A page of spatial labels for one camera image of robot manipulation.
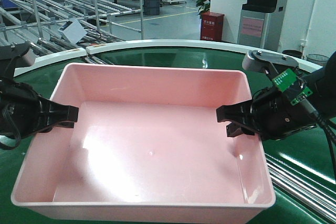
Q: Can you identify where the red fire extinguisher cabinet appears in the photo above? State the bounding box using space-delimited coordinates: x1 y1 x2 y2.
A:
200 12 225 42

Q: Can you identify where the white label printer box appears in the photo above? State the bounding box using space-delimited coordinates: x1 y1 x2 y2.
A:
58 18 87 44

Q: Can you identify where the green circuit board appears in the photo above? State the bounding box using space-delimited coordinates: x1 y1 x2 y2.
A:
271 69 313 106

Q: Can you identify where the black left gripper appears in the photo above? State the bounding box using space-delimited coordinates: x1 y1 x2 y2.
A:
1 78 79 139

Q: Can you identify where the pink plastic bin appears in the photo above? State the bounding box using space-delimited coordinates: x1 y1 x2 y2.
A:
11 63 276 223

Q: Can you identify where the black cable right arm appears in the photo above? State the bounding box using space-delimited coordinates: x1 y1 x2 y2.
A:
296 71 336 183

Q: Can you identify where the metal roller rack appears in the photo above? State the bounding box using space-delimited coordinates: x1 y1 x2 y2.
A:
1 0 143 55

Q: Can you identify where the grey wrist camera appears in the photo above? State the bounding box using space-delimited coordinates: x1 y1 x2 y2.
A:
242 49 299 73
1 42 36 68

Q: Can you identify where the white outer conveyor rail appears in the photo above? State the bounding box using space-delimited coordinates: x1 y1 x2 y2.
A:
13 39 324 77

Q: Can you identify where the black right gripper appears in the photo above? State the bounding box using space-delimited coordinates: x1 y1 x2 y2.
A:
216 88 316 140

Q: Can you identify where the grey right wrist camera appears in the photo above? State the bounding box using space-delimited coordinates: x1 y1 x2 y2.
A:
242 49 299 73

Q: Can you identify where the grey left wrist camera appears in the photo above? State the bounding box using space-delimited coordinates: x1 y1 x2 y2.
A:
1 42 36 68

